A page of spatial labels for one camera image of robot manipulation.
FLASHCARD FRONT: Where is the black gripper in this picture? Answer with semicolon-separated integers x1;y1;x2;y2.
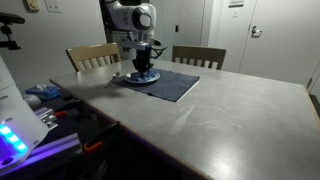
132;50;153;75

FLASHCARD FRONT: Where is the blue towel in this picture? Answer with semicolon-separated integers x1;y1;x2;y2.
130;69;157;82

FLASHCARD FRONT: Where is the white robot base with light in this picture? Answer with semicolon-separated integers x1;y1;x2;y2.
0;56;48;174

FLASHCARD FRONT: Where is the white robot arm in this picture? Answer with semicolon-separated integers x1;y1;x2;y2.
102;0;156;75

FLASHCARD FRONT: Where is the white plate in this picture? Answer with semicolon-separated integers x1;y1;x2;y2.
124;71;160;84

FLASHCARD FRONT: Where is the dark blue placemat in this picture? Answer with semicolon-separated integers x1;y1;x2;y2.
113;69;200;102

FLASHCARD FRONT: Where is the light wooden chair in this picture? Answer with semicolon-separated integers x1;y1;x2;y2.
65;43;121;72

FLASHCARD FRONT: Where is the dark wooden chair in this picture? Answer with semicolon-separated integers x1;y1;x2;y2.
172;45;226;70

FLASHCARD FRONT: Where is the orange black clamp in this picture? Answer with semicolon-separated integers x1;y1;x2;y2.
82;121;121;155

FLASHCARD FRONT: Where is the blue tissue box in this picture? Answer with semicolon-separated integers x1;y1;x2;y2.
25;84;60;100

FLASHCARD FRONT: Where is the white door sign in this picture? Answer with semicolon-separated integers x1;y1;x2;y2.
228;0;244;8

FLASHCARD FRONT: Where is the white round object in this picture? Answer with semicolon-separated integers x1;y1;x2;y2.
23;95;41;107

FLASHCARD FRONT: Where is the beige thermostat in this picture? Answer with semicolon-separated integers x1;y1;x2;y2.
23;0;40;12

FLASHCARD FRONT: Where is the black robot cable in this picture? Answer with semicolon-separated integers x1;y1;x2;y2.
149;44;168;61

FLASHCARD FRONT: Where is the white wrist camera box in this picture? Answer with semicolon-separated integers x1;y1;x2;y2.
122;40;150;51

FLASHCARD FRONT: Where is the silver aluminium rail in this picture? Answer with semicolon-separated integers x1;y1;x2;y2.
35;107;58;130

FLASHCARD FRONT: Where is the silver door handle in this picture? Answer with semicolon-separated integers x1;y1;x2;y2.
251;26;262;38

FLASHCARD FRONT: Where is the black camera on mount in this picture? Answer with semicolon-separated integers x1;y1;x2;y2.
0;12;25;50

